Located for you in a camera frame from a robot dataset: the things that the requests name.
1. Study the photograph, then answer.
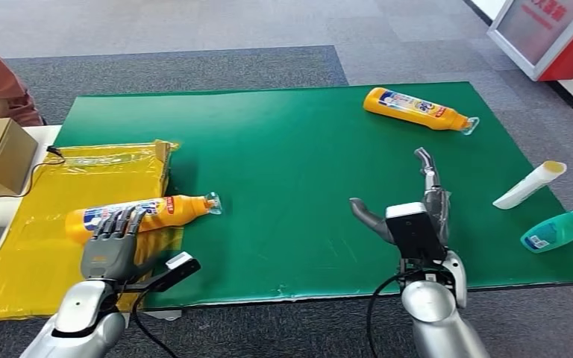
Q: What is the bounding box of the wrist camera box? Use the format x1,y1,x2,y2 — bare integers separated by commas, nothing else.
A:
128,251,202,294
385,201,448,263

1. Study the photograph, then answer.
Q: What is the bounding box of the red and white sign stand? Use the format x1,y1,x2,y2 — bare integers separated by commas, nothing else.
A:
486,0,573,83

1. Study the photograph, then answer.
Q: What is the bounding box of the thin black table cable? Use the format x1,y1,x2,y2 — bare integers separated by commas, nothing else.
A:
0,145,67,201

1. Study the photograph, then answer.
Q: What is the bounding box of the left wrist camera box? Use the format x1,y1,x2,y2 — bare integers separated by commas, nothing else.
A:
128,251,202,294

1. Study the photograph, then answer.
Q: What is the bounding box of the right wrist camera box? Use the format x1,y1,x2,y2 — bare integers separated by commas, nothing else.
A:
385,201,448,263

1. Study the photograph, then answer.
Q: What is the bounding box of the teal plastic bottle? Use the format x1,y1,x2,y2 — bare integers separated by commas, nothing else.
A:
520,210,573,254

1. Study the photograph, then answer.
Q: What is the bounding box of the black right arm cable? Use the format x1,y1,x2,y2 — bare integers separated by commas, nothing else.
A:
365,268,416,358

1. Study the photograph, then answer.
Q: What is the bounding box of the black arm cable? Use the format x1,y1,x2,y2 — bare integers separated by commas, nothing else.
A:
131,291,180,358
365,268,416,358

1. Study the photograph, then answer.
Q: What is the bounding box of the yellow plastic sheet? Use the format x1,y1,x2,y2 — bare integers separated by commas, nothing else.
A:
0,139,186,322

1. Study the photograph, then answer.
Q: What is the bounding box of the orange bottle with white label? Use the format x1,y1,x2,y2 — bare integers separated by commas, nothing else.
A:
65,192,223,246

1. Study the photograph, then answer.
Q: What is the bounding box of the white tube with yellow cap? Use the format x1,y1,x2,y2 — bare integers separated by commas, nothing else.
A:
492,160,568,210

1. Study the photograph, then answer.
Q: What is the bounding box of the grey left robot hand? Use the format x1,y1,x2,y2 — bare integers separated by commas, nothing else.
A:
79,206,169,283

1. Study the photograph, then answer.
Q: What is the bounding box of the green table mat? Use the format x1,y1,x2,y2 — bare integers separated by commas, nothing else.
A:
54,81,573,310

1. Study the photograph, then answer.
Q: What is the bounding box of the orange bottle with blue label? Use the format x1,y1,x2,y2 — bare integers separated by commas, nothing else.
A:
363,87,480,136

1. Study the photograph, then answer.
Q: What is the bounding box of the white paper scrap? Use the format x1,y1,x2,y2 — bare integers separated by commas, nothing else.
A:
144,309,184,322

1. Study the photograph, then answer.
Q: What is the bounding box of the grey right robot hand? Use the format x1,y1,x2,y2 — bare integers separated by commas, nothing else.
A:
349,147,451,245

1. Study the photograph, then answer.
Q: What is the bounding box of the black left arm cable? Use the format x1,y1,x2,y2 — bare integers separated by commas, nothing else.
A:
131,291,180,358

